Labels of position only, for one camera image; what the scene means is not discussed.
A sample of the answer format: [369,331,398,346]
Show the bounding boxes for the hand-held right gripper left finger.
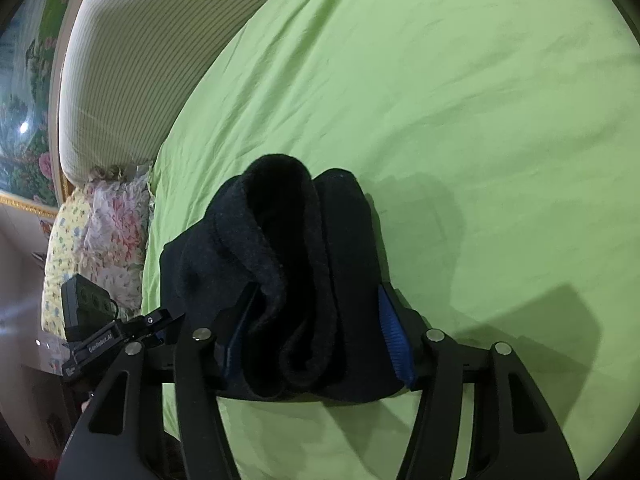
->
[55,284,259,480]

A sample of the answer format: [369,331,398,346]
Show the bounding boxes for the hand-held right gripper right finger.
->
[376,284,582,480]

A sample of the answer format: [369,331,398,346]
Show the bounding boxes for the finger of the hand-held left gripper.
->
[120,309,187,348]

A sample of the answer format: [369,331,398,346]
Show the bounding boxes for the black pants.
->
[160,154,416,407]

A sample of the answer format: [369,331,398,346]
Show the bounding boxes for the yellow floral pillow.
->
[41,189,101,336]

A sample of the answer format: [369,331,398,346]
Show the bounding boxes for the pink floral pillow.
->
[82,164,157,312]

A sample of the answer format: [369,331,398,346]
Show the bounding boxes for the framed floral painting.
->
[0,0,121,220]

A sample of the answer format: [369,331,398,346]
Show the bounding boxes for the green bed sheet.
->
[140,0,640,480]

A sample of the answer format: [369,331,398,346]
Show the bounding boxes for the white striped headboard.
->
[59,0,312,188]

